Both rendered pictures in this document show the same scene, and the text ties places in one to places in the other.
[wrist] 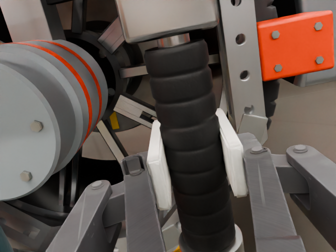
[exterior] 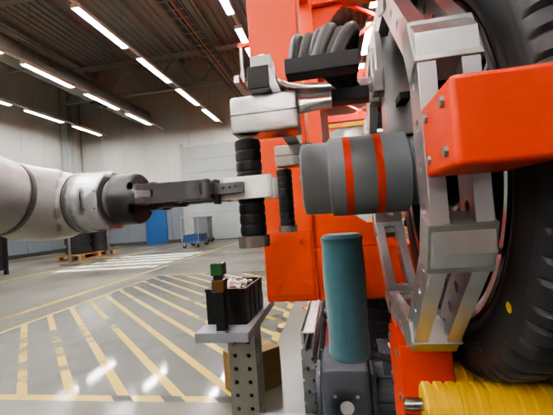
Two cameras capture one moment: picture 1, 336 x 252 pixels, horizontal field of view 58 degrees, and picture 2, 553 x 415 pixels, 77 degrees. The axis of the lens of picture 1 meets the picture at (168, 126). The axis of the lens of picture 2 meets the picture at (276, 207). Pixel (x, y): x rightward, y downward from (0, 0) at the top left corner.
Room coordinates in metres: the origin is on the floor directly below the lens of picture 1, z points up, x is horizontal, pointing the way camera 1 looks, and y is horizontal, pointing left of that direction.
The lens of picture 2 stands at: (0.25, -0.48, 0.79)
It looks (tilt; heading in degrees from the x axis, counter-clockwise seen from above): 1 degrees up; 96
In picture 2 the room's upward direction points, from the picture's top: 4 degrees counter-clockwise
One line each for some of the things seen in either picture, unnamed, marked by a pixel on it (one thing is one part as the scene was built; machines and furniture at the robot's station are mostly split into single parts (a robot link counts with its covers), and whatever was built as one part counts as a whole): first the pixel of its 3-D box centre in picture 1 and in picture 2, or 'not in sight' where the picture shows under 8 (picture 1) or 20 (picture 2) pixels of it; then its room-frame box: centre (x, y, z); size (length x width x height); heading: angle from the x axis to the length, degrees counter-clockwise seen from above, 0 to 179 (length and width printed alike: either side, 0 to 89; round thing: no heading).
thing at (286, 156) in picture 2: not in sight; (295, 155); (0.23, 0.32, 0.93); 0.09 x 0.05 x 0.05; 176
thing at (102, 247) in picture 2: not in sight; (86, 238); (-6.25, 8.99, 0.55); 1.40 x 0.80 x 1.09; 83
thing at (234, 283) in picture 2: not in sight; (235, 297); (-0.03, 0.71, 0.51); 0.20 x 0.14 x 0.13; 83
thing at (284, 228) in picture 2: not in sight; (285, 198); (0.20, 0.33, 0.83); 0.04 x 0.04 x 0.16
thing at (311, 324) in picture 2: not in sight; (324, 286); (0.31, 1.92, 0.28); 2.47 x 0.09 x 0.22; 86
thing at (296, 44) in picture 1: (286, 45); (480, 128); (0.40, -0.17, 0.85); 0.09 x 0.08 x 0.07; 86
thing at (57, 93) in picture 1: (35, 104); (361, 174); (0.35, 0.14, 0.85); 0.21 x 0.14 x 0.14; 176
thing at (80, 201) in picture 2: not in sight; (101, 201); (-0.06, 0.00, 0.83); 0.09 x 0.06 x 0.09; 86
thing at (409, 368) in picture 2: not in sight; (444, 382); (0.46, 0.14, 0.48); 0.16 x 0.12 x 0.17; 176
